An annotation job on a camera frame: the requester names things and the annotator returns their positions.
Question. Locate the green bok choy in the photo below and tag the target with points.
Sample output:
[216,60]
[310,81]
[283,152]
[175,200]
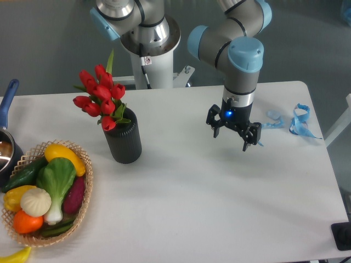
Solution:
[56,178]

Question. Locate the purple sweet potato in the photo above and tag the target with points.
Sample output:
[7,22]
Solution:
[74,198]

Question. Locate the light blue ribbon strip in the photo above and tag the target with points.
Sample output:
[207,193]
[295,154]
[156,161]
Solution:
[277,120]

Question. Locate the dark green cucumber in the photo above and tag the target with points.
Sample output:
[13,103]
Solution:
[25,176]

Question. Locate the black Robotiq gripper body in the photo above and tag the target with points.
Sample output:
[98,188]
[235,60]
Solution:
[235,118]

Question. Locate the orange tangerine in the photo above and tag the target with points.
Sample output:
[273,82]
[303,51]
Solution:
[24,223]

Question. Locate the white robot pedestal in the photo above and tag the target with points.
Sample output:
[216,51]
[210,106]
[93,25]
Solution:
[150,42]

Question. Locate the yellow banana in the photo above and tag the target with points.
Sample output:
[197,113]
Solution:
[18,257]

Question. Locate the black device at edge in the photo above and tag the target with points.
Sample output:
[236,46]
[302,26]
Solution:
[341,234]

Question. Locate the woven bamboo basket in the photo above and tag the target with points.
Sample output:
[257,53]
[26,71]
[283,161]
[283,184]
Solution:
[34,239]

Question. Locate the yellow bell pepper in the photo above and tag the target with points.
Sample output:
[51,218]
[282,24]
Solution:
[13,197]

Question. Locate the blue ribbon knot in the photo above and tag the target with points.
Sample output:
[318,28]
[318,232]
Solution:
[298,125]

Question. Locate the black ribbed vase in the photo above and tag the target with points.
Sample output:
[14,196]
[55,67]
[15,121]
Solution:
[124,140]

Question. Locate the red tulip bouquet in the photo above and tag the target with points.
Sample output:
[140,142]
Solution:
[103,98]

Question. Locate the white frame at right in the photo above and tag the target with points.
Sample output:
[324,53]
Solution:
[339,125]

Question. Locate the blue handled saucepan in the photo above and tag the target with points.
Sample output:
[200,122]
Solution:
[10,150]

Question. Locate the white steamed bun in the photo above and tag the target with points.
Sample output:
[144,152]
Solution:
[35,202]

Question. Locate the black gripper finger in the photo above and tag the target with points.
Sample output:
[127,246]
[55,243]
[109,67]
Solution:
[214,119]
[251,133]

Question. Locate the green cucumber under vegetables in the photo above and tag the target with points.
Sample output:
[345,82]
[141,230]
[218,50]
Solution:
[58,229]

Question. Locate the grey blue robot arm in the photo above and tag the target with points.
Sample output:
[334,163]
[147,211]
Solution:
[232,48]

